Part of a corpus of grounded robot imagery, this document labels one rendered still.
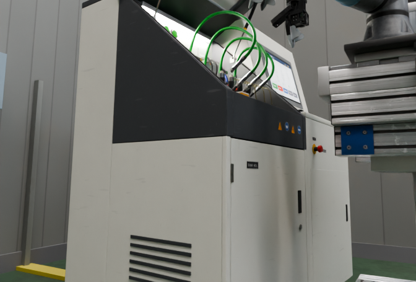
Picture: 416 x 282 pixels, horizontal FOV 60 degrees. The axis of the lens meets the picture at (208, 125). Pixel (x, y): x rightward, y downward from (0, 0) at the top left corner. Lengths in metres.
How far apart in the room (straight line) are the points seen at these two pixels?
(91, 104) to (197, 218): 0.77
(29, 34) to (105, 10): 1.38
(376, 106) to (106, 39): 1.16
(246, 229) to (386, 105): 0.60
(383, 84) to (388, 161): 0.25
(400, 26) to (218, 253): 0.87
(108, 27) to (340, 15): 2.49
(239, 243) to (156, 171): 0.40
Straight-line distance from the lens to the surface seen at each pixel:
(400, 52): 1.16
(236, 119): 1.25
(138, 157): 1.46
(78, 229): 1.75
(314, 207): 1.89
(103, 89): 1.69
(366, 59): 1.16
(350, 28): 3.68
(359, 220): 3.44
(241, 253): 1.29
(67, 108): 3.22
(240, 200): 1.26
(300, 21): 1.69
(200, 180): 1.25
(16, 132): 2.94
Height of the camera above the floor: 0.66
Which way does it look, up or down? 8 degrees up
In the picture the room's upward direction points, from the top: 1 degrees clockwise
